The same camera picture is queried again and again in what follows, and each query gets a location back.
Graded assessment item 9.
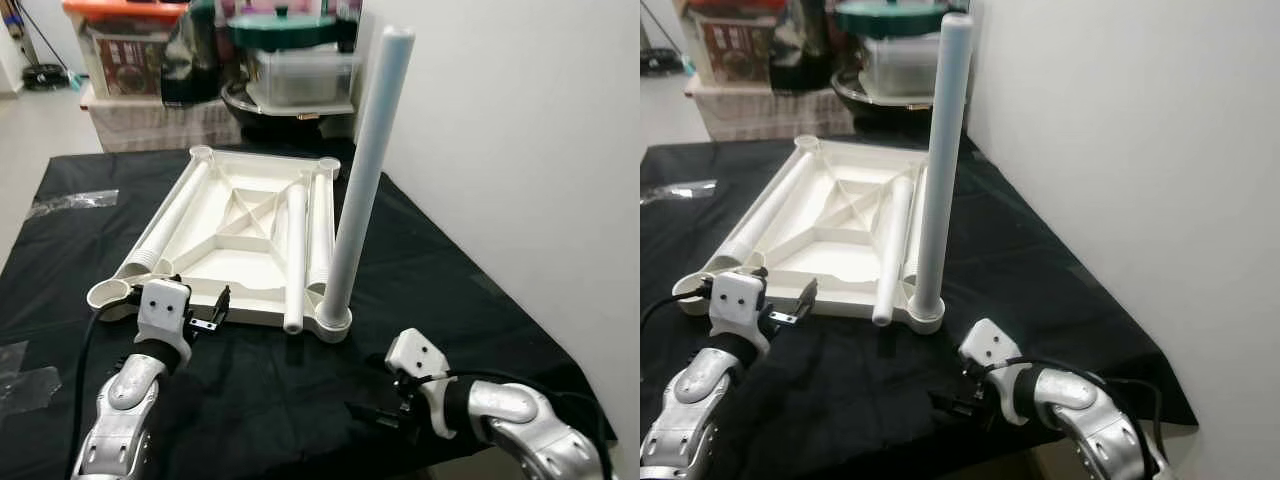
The black coiled hose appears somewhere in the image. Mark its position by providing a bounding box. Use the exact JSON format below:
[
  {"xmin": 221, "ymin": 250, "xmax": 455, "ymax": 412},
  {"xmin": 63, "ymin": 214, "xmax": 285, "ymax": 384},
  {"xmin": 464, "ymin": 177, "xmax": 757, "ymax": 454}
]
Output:
[
  {"xmin": 22, "ymin": 62, "xmax": 71, "ymax": 91},
  {"xmin": 640, "ymin": 48, "xmax": 683, "ymax": 79}
]

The black tablecloth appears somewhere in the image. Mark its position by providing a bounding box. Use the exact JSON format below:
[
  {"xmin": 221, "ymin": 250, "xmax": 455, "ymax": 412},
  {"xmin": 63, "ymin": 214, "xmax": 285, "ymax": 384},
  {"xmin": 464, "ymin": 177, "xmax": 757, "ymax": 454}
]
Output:
[
  {"xmin": 640, "ymin": 130, "xmax": 1199, "ymax": 480},
  {"xmin": 0, "ymin": 140, "xmax": 591, "ymax": 480}
]

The white plastic table top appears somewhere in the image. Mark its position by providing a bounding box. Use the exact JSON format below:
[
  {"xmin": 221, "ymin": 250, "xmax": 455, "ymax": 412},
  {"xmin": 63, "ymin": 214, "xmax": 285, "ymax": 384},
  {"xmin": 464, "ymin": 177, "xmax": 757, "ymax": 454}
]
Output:
[
  {"xmin": 680, "ymin": 135, "xmax": 946, "ymax": 336},
  {"xmin": 87, "ymin": 145, "xmax": 353, "ymax": 344}
]

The green pot lid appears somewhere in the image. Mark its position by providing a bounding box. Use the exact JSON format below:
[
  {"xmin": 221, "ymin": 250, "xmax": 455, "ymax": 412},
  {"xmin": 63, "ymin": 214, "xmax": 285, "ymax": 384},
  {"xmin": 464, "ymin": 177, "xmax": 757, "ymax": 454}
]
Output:
[
  {"xmin": 838, "ymin": 0, "xmax": 951, "ymax": 39},
  {"xmin": 228, "ymin": 8, "xmax": 341, "ymax": 51}
]

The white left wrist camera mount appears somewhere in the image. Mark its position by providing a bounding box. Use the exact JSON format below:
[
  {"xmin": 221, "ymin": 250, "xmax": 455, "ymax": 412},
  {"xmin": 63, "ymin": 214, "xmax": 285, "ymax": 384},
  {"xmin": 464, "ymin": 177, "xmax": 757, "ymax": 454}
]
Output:
[
  {"xmin": 135, "ymin": 280, "xmax": 193, "ymax": 351},
  {"xmin": 708, "ymin": 272, "xmax": 769, "ymax": 341}
]

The red printed carton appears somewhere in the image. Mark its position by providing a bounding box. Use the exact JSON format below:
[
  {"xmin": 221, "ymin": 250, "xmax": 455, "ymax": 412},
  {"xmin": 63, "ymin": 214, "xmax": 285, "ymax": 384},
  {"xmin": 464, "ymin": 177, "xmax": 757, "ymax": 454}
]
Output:
[
  {"xmin": 90, "ymin": 35, "xmax": 166, "ymax": 96},
  {"xmin": 705, "ymin": 20, "xmax": 781, "ymax": 83}
]

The clear plastic container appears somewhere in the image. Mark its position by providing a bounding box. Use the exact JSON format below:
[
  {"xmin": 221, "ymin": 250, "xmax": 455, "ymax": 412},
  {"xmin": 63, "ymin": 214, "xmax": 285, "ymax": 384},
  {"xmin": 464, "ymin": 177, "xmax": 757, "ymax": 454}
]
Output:
[
  {"xmin": 860, "ymin": 38, "xmax": 946, "ymax": 96},
  {"xmin": 245, "ymin": 48, "xmax": 363, "ymax": 106}
]

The beige cloth covered bench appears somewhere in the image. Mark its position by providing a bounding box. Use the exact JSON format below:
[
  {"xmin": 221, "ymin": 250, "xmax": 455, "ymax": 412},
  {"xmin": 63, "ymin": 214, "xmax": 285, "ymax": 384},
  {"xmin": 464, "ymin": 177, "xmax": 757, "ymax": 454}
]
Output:
[
  {"xmin": 80, "ymin": 95, "xmax": 246, "ymax": 153},
  {"xmin": 690, "ymin": 82, "xmax": 856, "ymax": 141}
]

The black round wok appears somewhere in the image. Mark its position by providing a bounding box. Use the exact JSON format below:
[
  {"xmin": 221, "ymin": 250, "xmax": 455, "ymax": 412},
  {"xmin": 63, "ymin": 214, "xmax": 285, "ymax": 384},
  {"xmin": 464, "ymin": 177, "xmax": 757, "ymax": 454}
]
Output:
[
  {"xmin": 832, "ymin": 68, "xmax": 946, "ymax": 126},
  {"xmin": 222, "ymin": 80, "xmax": 359, "ymax": 136}
]

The clear storage box orange lid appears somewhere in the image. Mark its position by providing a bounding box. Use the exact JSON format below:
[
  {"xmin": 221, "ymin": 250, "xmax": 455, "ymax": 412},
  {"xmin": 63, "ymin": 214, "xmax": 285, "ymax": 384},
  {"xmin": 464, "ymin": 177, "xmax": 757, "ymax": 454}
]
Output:
[
  {"xmin": 680, "ymin": 0, "xmax": 801, "ymax": 86},
  {"xmin": 62, "ymin": 0, "xmax": 191, "ymax": 99}
]

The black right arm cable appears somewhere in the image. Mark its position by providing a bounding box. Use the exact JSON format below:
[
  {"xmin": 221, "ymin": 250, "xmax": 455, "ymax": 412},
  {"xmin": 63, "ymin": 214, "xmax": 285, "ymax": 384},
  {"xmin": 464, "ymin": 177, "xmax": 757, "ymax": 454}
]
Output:
[
  {"xmin": 400, "ymin": 370, "xmax": 613, "ymax": 480},
  {"xmin": 975, "ymin": 356, "xmax": 1171, "ymax": 480}
]

